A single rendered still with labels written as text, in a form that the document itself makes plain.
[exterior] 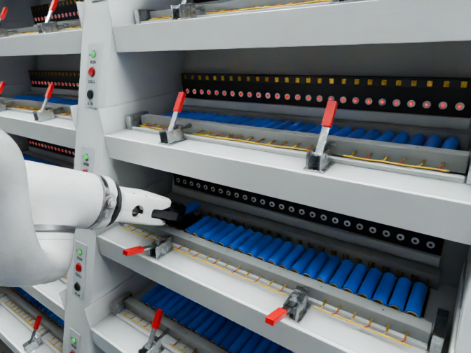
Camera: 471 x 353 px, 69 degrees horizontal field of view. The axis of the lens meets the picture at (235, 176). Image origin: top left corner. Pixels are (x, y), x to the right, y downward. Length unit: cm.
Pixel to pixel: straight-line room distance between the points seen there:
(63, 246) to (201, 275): 21
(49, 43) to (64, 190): 49
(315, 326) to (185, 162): 30
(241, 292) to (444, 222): 29
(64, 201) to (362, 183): 37
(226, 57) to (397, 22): 42
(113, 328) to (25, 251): 44
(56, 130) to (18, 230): 50
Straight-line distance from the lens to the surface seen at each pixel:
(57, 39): 89
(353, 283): 54
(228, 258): 58
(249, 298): 53
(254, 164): 47
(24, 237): 40
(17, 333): 122
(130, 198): 55
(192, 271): 59
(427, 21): 44
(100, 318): 84
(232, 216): 69
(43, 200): 48
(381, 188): 41
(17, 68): 140
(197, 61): 82
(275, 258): 57
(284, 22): 49
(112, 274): 81
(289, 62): 69
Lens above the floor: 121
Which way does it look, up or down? 8 degrees down
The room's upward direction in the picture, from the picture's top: 7 degrees clockwise
